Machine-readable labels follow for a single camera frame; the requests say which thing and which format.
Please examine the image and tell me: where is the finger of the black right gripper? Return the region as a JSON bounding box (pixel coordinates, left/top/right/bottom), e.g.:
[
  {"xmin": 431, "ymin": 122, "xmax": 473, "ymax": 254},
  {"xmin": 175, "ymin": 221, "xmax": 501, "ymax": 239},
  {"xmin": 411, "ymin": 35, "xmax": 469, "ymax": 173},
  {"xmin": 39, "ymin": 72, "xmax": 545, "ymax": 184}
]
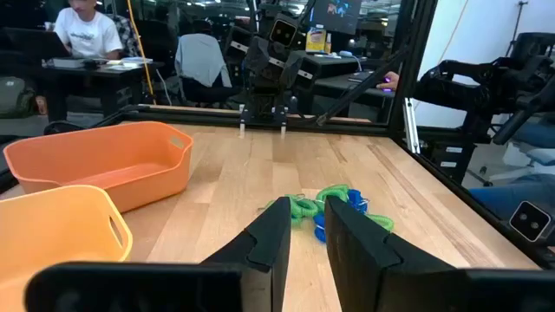
[
  {"xmin": 245, "ymin": 36, "xmax": 272, "ymax": 77},
  {"xmin": 279, "ymin": 49, "xmax": 307, "ymax": 90}
]

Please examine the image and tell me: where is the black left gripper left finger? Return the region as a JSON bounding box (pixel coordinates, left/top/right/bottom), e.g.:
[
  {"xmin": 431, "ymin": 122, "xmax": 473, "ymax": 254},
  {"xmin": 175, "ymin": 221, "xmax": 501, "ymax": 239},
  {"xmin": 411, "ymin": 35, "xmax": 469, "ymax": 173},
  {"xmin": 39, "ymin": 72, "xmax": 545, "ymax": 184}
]
[{"xmin": 201, "ymin": 196, "xmax": 292, "ymax": 312}]

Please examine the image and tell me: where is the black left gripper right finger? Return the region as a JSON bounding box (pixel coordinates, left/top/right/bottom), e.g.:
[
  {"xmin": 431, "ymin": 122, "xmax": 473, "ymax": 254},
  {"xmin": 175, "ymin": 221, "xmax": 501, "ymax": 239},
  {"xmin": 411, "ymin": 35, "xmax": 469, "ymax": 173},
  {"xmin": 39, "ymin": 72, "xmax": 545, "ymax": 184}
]
[{"xmin": 323, "ymin": 194, "xmax": 473, "ymax": 312}]

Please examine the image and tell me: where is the blue spring coil keychain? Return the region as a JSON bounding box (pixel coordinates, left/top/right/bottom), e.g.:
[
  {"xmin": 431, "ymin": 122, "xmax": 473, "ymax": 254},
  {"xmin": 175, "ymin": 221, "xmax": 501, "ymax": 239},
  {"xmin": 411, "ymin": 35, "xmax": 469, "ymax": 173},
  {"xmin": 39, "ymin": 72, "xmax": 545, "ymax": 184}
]
[
  {"xmin": 312, "ymin": 212, "xmax": 330, "ymax": 244},
  {"xmin": 346, "ymin": 188, "xmax": 370, "ymax": 215}
]

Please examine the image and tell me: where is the yellow cardboard box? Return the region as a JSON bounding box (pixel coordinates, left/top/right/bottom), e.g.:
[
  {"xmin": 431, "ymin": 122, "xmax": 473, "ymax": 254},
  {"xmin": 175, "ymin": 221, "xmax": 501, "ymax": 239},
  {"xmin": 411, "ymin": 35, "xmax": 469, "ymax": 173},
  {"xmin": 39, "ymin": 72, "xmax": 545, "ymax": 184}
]
[{"xmin": 305, "ymin": 27, "xmax": 328, "ymax": 54}]

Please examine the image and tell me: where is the black office desk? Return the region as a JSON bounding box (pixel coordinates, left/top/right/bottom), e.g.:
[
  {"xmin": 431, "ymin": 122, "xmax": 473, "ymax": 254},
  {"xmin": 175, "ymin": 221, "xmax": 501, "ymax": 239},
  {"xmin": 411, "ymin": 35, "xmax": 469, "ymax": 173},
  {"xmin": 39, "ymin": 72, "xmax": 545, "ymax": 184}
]
[
  {"xmin": 298, "ymin": 54, "xmax": 398, "ymax": 125},
  {"xmin": 41, "ymin": 58, "xmax": 165, "ymax": 123}
]

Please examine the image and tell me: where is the grey jacket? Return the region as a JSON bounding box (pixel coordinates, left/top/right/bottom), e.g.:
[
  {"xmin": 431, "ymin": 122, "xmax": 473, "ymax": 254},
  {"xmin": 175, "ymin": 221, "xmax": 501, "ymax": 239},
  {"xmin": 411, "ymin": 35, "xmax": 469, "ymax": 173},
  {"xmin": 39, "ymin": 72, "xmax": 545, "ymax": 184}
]
[{"xmin": 174, "ymin": 33, "xmax": 233, "ymax": 88}]

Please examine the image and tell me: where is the black office chair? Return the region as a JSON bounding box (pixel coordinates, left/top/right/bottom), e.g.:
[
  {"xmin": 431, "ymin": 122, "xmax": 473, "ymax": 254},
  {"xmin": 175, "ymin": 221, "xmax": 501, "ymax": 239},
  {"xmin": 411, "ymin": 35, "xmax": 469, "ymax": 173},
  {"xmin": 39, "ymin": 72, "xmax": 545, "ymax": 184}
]
[{"xmin": 178, "ymin": 73, "xmax": 246, "ymax": 107}]

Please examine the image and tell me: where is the black computer monitor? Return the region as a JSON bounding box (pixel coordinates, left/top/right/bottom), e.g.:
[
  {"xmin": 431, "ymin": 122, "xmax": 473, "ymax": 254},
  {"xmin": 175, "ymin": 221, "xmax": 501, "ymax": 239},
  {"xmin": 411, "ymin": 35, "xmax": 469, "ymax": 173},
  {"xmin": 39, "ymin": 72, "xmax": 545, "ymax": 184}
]
[{"xmin": 310, "ymin": 0, "xmax": 363, "ymax": 36}]

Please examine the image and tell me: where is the person's hand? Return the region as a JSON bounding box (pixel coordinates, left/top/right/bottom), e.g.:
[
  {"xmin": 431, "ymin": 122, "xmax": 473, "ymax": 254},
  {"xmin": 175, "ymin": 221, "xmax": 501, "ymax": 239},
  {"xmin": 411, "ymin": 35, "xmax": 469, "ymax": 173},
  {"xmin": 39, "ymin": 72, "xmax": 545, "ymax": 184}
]
[{"xmin": 375, "ymin": 71, "xmax": 401, "ymax": 92}]

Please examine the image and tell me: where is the orange plastic bin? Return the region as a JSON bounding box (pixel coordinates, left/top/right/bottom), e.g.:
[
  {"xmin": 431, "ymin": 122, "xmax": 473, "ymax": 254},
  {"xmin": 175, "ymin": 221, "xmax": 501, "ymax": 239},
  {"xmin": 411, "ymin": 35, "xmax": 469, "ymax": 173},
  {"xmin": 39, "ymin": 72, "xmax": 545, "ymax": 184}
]
[{"xmin": 3, "ymin": 120, "xmax": 195, "ymax": 213}]

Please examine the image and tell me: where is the person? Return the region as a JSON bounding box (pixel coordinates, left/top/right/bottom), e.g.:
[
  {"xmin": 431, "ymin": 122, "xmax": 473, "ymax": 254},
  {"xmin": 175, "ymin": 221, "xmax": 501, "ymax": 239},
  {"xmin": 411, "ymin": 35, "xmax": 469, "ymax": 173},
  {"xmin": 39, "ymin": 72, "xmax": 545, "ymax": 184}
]
[
  {"xmin": 54, "ymin": 0, "xmax": 125, "ymax": 61},
  {"xmin": 468, "ymin": 172, "xmax": 555, "ymax": 248}
]

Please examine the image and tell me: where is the yellow plastic bin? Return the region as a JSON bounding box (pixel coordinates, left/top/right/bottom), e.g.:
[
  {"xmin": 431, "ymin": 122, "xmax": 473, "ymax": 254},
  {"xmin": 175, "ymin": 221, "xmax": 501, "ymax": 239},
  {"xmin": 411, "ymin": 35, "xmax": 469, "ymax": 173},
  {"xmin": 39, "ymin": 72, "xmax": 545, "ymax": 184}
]
[{"xmin": 0, "ymin": 185, "xmax": 134, "ymax": 312}]

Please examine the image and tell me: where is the black laptop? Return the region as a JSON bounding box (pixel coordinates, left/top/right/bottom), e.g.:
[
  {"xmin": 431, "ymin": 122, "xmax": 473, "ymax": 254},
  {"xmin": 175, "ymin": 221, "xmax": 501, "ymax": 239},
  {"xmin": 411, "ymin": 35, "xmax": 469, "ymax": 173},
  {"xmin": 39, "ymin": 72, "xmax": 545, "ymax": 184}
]
[{"xmin": 2, "ymin": 26, "xmax": 73, "ymax": 60}]

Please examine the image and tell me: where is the grey-green backpack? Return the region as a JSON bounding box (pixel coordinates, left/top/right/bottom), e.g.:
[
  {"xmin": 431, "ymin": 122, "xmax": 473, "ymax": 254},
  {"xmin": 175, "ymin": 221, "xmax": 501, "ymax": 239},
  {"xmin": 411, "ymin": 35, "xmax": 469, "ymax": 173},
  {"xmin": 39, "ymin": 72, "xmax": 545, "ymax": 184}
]
[{"xmin": 0, "ymin": 76, "xmax": 39, "ymax": 119}]

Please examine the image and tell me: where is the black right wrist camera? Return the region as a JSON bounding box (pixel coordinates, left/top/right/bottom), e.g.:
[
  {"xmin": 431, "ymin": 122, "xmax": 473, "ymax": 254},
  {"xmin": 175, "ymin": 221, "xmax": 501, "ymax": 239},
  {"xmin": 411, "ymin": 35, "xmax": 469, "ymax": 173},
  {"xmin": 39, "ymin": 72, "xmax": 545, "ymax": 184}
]
[{"xmin": 268, "ymin": 12, "xmax": 300, "ymax": 49}]

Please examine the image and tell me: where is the yellow hanging cable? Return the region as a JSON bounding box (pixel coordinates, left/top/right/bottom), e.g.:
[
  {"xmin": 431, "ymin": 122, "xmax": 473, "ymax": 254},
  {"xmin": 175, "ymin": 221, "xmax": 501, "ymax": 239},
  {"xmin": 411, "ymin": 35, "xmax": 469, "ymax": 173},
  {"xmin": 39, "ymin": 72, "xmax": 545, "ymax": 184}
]
[{"xmin": 126, "ymin": 0, "xmax": 157, "ymax": 106}]

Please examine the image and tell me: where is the silver metal bracket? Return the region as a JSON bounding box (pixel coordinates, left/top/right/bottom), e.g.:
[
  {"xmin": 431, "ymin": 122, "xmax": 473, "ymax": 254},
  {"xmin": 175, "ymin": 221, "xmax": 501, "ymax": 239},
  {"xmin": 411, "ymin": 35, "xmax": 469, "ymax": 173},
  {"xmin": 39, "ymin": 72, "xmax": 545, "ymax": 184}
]
[{"xmin": 402, "ymin": 97, "xmax": 421, "ymax": 155}]

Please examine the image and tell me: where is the black depth camera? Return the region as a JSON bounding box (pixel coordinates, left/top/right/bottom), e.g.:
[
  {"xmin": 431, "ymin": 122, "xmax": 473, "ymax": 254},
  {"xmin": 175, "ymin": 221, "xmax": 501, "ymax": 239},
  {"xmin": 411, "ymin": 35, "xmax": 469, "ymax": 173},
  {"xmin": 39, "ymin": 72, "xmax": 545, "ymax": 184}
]
[{"xmin": 508, "ymin": 199, "xmax": 552, "ymax": 243}]

